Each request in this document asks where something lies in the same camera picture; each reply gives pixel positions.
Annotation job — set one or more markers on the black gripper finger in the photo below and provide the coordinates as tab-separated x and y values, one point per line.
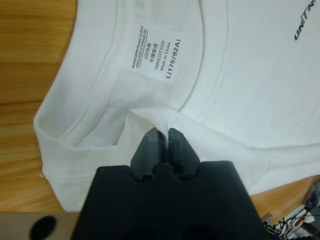
148	155
182	155

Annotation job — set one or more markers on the white T-shirt with black print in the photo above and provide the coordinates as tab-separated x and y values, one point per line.
225	100

